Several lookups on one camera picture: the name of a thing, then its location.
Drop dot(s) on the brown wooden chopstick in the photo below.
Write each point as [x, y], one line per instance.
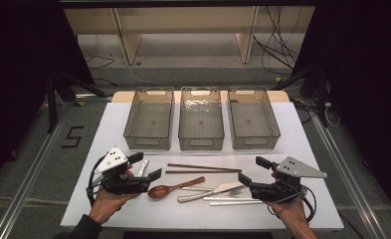
[203, 167]
[199, 171]

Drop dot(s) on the light wooden desk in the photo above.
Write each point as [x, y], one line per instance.
[183, 20]

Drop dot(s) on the white table sheet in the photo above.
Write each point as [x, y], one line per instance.
[183, 215]

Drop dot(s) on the white ceramic spoon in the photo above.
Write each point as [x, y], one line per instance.
[143, 167]

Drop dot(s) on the brown wooden spoon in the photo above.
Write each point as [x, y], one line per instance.
[159, 191]

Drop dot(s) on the clear grey plastic bin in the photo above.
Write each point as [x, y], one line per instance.
[149, 119]
[201, 119]
[252, 119]

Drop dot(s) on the black curtain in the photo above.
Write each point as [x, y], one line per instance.
[365, 83]
[17, 83]

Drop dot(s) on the black metal stand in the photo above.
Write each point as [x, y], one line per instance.
[321, 99]
[52, 106]

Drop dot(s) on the person's left hand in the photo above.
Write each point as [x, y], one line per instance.
[108, 203]

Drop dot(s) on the aluminium floor rail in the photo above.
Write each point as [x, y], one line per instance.
[349, 172]
[27, 186]

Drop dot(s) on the person's right hand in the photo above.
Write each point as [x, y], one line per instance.
[291, 212]

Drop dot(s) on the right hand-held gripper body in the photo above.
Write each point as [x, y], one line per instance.
[276, 191]

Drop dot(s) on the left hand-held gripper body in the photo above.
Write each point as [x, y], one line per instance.
[123, 184]

